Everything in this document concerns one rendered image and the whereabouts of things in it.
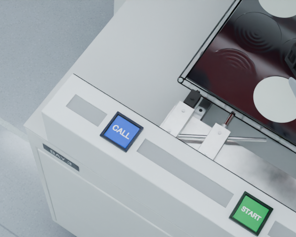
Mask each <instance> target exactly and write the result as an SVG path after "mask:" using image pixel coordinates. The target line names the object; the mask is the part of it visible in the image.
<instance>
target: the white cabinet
mask: <svg viewBox="0 0 296 237"><path fill-rule="evenodd" d="M25 129H26V133H27V135H28V139H29V142H30V145H31V149H32V152H33V156H34V159H35V162H36V166H37V169H38V172H39V176H40V179H41V183H42V186H43V189H44V193H45V195H46V199H47V203H48V206H49V209H50V213H51V216H52V219H53V221H55V222H56V223H58V224H59V225H60V226H62V227H63V228H65V229H66V230H68V231H69V232H71V233H72V234H73V235H75V236H77V237H193V236H191V235H189V234H188V233H186V232H185V231H183V230H182V229H180V228H179V227H177V226H176V225H174V224H173V223H171V222H169V221H168V220H166V219H165V218H164V217H162V216H160V215H159V214H157V213H156V212H154V211H153V210H151V209H150V208H148V207H146V206H145V205H143V204H142V203H141V202H139V201H138V200H136V199H134V198H133V197H131V196H130V195H128V194H127V193H125V192H123V191H122V190H121V189H119V188H118V187H116V186H114V185H113V184H111V183H110V182H108V181H107V180H105V179H103V178H102V177H100V176H99V175H98V174H96V173H95V172H93V171H91V170H90V169H88V168H87V167H85V166H84V165H82V164H81V163H79V162H78V161H76V160H75V159H73V158H72V157H70V156H68V155H67V154H65V153H64V152H62V151H61V150H59V149H58V148H56V147H55V146H53V145H52V144H50V143H48V142H47V141H45V140H44V139H42V138H41V137H39V136H38V135H36V134H35V133H33V132H32V131H30V130H29V129H27V128H25Z"/></svg>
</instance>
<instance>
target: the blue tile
mask: <svg viewBox="0 0 296 237"><path fill-rule="evenodd" d="M139 130H140V129H139V128H138V127H136V126H135V125H133V124H132V123H130V122H129V121H127V120H125V119H124V118H122V117H121V116H119V115H118V116H117V117H116V119H115V120H114V121H113V123H112V124H111V125H110V127H109V128H108V129H107V131H106V132H105V134H104V136H106V137H107V138H109V139H111V140H112V141H114V142H115V143H117V144H119V145H120V146H122V147H123V148H125V149H126V148H127V146H128V145H129V144H130V142H131V141H132V139H133V138H134V137H135V135H136V134H137V133H138V131H139Z"/></svg>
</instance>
